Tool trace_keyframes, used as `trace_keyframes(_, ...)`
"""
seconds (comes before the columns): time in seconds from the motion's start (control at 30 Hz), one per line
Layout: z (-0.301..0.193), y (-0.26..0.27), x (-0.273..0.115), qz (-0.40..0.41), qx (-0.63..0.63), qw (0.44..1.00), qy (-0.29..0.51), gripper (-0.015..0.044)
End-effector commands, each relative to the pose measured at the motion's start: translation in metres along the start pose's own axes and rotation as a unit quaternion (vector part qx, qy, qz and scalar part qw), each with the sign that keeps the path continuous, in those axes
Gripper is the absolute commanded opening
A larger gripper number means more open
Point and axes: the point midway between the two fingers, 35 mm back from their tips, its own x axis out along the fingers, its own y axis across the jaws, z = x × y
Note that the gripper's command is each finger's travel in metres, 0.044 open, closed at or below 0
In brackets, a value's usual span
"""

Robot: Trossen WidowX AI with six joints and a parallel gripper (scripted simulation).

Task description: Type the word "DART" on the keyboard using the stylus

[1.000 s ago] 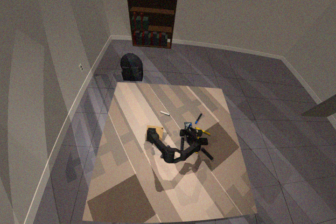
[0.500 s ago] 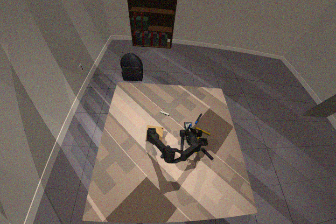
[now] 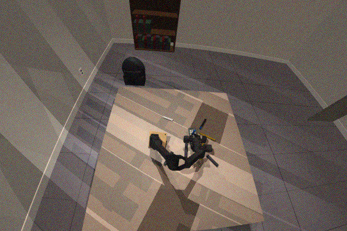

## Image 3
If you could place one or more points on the grey letter keyboard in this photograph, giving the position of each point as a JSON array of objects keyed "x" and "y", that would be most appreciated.
[{"x": 191, "y": 130}]

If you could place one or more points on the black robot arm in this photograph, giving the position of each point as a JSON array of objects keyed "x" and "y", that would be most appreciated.
[{"x": 172, "y": 160}]

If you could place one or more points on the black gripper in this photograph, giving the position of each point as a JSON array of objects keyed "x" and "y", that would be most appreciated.
[{"x": 197, "y": 138}]

